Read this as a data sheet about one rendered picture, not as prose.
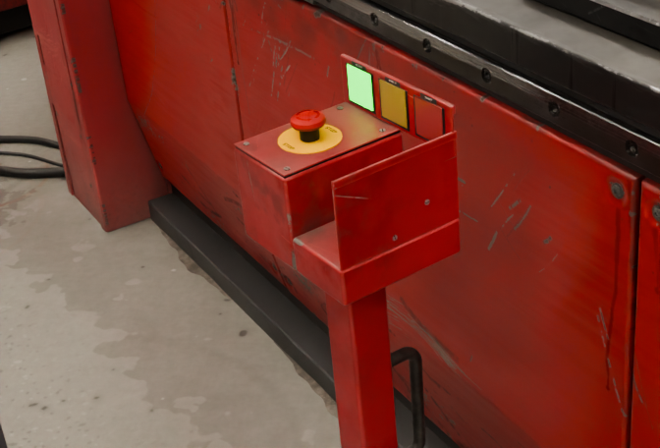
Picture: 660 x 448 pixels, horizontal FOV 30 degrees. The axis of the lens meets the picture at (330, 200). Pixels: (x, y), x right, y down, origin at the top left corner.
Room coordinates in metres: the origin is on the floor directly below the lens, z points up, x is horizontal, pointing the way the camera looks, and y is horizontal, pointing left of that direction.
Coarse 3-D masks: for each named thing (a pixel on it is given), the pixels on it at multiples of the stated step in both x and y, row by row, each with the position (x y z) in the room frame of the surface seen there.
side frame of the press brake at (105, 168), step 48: (48, 0) 2.49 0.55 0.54; (96, 0) 2.46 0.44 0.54; (48, 48) 2.56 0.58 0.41; (96, 48) 2.45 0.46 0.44; (48, 96) 2.64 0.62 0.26; (96, 96) 2.45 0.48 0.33; (96, 144) 2.44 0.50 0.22; (144, 144) 2.49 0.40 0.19; (96, 192) 2.43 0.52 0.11; (144, 192) 2.48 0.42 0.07
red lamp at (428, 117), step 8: (416, 96) 1.19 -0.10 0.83; (416, 104) 1.19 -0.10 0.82; (424, 104) 1.18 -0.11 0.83; (432, 104) 1.17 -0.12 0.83; (416, 112) 1.19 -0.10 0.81; (424, 112) 1.18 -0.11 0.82; (432, 112) 1.17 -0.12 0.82; (440, 112) 1.16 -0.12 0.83; (416, 120) 1.19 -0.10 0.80; (424, 120) 1.18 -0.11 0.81; (432, 120) 1.17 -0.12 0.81; (440, 120) 1.16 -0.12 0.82; (416, 128) 1.20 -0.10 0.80; (424, 128) 1.18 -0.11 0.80; (432, 128) 1.17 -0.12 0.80; (440, 128) 1.16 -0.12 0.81; (424, 136) 1.18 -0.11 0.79; (432, 136) 1.17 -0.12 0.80; (440, 136) 1.16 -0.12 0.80
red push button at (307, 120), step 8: (304, 112) 1.23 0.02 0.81; (312, 112) 1.23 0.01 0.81; (320, 112) 1.23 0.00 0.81; (296, 120) 1.22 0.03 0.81; (304, 120) 1.21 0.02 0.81; (312, 120) 1.21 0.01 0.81; (320, 120) 1.22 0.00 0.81; (296, 128) 1.21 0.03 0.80; (304, 128) 1.21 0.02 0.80; (312, 128) 1.21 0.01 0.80; (304, 136) 1.22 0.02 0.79; (312, 136) 1.22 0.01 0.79
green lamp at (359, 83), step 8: (352, 72) 1.29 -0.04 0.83; (360, 72) 1.28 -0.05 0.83; (352, 80) 1.29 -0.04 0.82; (360, 80) 1.28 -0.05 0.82; (368, 80) 1.27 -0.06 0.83; (352, 88) 1.30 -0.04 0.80; (360, 88) 1.28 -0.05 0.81; (368, 88) 1.27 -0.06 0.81; (352, 96) 1.30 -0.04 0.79; (360, 96) 1.28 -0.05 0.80; (368, 96) 1.27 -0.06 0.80; (360, 104) 1.28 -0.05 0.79; (368, 104) 1.27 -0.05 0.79
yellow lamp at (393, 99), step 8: (384, 88) 1.24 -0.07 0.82; (392, 88) 1.23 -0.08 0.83; (400, 88) 1.22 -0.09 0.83; (384, 96) 1.24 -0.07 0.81; (392, 96) 1.23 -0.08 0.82; (400, 96) 1.22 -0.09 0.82; (384, 104) 1.24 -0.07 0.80; (392, 104) 1.23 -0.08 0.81; (400, 104) 1.22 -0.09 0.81; (384, 112) 1.24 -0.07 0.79; (392, 112) 1.23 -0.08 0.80; (400, 112) 1.22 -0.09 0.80; (392, 120) 1.23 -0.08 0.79; (400, 120) 1.22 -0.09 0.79
